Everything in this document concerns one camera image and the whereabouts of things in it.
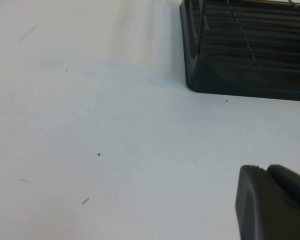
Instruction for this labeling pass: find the black plastic drip tray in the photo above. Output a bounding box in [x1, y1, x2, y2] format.
[179, 0, 300, 103]

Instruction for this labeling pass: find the black wire dish rack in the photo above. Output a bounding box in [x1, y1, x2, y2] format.
[196, 0, 300, 67]

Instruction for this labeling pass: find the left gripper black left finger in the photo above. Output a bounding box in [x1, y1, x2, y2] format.
[235, 164, 300, 240]

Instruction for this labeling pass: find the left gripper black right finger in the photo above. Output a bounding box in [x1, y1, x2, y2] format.
[266, 164, 300, 215]

